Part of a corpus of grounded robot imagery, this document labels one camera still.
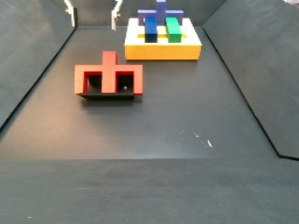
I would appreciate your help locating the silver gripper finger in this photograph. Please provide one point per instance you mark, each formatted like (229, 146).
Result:
(114, 15)
(69, 10)

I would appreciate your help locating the red E-shaped block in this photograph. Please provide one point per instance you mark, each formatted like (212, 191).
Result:
(108, 70)

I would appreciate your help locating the yellow base board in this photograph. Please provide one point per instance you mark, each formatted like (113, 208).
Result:
(137, 50)

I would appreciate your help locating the blue bar block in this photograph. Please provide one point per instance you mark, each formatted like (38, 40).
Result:
(149, 30)

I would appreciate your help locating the purple E-shaped block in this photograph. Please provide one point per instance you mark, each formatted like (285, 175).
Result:
(160, 13)

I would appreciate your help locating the green bar block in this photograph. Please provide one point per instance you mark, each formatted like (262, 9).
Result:
(173, 30)

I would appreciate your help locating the black angle bracket stand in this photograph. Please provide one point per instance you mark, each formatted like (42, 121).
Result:
(124, 88)

